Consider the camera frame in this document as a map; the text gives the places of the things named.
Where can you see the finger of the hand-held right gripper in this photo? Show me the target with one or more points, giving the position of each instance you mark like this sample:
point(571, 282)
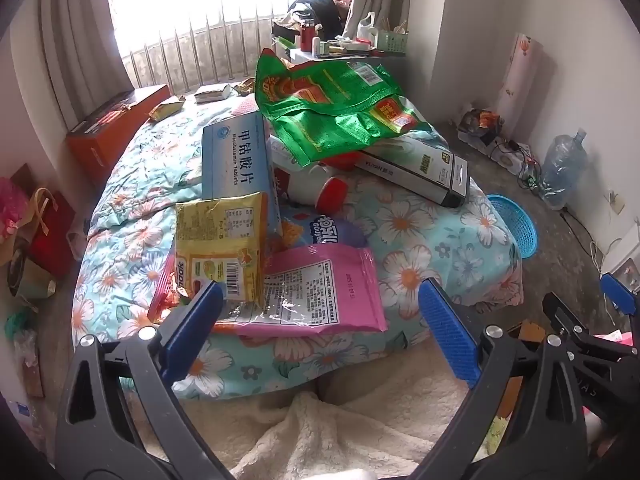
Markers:
point(619, 292)
point(567, 317)

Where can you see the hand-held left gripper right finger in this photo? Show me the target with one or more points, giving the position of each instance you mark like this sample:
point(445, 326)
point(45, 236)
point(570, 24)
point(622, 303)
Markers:
point(450, 330)

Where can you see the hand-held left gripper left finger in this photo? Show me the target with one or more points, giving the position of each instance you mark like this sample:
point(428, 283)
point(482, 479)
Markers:
point(195, 320)

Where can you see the red snack packet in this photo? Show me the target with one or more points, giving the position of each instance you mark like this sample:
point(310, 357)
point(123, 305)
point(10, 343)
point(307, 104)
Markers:
point(167, 292)

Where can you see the yellow snack packet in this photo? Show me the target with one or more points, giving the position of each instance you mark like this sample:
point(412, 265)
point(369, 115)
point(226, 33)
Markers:
point(220, 240)

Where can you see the blue plastic basket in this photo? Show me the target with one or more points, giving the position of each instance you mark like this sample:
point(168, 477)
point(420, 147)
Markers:
point(520, 230)

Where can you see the pink label packet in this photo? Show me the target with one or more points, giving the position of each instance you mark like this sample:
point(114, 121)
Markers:
point(320, 290)

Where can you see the purple blue snack packet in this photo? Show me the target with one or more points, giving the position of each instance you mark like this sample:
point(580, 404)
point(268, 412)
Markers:
point(330, 227)

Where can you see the blue white medicine box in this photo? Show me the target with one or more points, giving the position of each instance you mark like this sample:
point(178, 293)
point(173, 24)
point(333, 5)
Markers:
point(235, 160)

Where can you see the white bottle red cap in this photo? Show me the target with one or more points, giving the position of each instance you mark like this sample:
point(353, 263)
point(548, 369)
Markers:
point(305, 185)

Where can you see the green snack bag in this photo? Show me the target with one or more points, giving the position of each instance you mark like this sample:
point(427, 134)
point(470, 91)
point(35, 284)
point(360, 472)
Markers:
point(320, 110)

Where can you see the white water dispenser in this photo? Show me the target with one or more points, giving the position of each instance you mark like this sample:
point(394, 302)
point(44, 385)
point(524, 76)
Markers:
point(625, 265)

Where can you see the wooden stool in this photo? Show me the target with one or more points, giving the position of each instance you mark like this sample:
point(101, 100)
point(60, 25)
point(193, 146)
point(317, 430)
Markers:
point(512, 395)

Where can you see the floral blanket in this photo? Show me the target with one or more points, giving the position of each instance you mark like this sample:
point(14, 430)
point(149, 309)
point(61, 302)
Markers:
point(440, 240)

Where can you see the clear water jug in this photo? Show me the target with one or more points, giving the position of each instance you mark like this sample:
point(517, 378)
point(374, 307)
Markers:
point(562, 170)

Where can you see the red gift bag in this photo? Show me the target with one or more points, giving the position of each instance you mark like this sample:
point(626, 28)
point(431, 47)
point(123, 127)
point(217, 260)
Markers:
point(55, 230)

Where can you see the green plastic bag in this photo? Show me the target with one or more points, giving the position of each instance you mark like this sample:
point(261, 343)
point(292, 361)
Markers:
point(17, 325)

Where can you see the orange box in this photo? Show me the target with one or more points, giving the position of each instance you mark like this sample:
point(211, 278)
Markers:
point(100, 145)

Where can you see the black bag with orange packet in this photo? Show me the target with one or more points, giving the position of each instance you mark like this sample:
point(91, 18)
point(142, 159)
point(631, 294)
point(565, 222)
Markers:
point(475, 125)

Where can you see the yellow green small packet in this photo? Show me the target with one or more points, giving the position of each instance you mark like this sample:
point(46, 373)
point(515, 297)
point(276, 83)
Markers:
point(167, 110)

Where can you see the pink plush bag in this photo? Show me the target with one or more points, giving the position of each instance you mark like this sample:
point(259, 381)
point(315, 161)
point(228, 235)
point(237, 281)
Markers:
point(12, 205)

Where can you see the golden small packet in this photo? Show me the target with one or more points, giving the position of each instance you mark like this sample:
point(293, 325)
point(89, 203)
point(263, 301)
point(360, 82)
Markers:
point(246, 87)

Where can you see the grey nightstand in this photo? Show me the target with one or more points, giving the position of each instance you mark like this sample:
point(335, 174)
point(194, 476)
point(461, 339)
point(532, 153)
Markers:
point(390, 72)

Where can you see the metal window railing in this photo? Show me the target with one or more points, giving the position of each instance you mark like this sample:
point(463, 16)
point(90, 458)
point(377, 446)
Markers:
point(200, 55)

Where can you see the green plastic organiser basket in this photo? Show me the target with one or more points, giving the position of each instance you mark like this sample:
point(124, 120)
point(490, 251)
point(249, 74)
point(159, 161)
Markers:
point(392, 42)

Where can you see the grey striped curtain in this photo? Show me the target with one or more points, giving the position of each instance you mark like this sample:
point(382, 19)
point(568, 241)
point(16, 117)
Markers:
point(85, 35)

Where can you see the red flask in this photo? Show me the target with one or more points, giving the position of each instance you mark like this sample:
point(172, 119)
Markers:
point(307, 29)

